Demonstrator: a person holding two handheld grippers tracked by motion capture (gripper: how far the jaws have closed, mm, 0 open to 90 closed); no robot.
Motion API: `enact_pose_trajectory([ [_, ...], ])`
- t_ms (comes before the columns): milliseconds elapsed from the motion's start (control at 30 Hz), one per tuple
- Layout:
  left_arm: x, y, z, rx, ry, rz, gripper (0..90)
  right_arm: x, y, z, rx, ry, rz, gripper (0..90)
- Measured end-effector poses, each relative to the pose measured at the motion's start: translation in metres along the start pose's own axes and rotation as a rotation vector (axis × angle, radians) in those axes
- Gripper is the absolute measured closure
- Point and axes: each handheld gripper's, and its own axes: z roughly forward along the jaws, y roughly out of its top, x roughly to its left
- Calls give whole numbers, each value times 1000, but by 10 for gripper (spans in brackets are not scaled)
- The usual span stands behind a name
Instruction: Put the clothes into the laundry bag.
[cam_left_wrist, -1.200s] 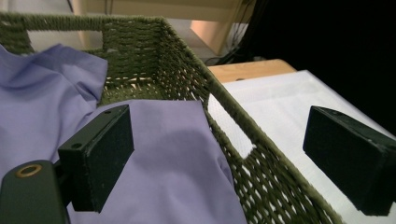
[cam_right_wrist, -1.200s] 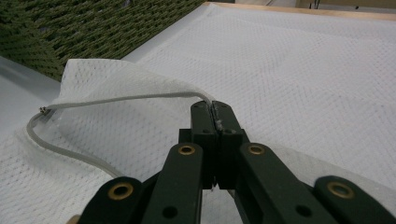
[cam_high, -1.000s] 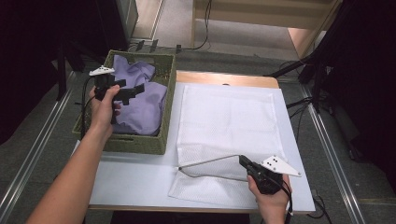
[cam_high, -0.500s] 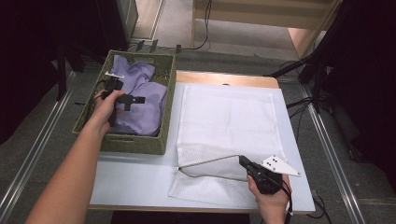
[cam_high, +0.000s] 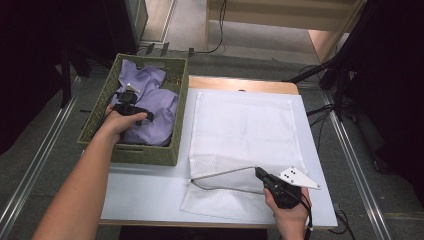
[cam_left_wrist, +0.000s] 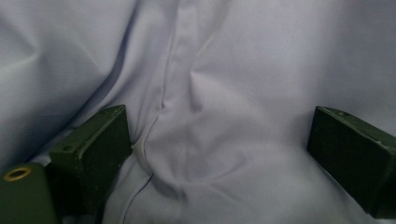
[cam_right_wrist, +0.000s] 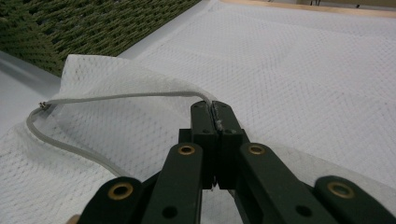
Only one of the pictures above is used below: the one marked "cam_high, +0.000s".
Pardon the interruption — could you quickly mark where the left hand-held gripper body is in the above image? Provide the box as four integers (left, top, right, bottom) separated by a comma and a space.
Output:
112, 82, 142, 116

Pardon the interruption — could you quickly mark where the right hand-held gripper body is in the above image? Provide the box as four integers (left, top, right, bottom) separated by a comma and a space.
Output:
262, 166, 322, 211

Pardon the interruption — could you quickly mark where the lilac shirt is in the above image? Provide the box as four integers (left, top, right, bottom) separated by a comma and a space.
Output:
111, 58, 180, 147

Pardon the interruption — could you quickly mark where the white mesh laundry bag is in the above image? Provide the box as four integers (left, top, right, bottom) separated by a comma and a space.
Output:
179, 90, 310, 226

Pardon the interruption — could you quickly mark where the green woven basket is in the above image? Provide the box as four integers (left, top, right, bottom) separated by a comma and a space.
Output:
76, 53, 190, 167

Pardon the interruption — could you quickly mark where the person's right hand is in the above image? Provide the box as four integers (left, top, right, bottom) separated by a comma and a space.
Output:
264, 186, 313, 232

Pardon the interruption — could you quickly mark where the person's left hand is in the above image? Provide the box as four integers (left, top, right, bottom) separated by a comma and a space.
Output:
99, 103, 149, 145

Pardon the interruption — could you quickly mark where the black metal stand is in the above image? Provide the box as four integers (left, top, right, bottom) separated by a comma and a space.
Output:
283, 0, 424, 122
58, 39, 114, 109

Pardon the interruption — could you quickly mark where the dark cabinet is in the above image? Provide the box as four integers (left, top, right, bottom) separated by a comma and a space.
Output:
102, 0, 150, 56

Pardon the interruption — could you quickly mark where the white table sheet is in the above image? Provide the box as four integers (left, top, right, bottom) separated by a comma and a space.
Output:
81, 87, 339, 229

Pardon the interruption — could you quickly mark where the person's dark clothing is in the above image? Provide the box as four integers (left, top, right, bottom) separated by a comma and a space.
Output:
118, 226, 269, 240

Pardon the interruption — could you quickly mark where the light wooden shelf unit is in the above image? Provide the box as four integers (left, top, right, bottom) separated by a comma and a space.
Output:
204, 0, 368, 64

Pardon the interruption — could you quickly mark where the right hand-held gripper cable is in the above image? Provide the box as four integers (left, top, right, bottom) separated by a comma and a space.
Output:
293, 186, 315, 240

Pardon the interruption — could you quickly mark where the black floor cable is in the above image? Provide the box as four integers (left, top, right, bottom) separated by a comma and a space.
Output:
328, 202, 352, 236
305, 103, 336, 155

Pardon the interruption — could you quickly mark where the metal floor rail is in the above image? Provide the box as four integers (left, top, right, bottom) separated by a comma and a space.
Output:
0, 75, 83, 236
319, 89, 394, 240

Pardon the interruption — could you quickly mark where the thin black hanging cable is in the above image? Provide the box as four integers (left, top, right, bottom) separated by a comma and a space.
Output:
191, 0, 228, 56

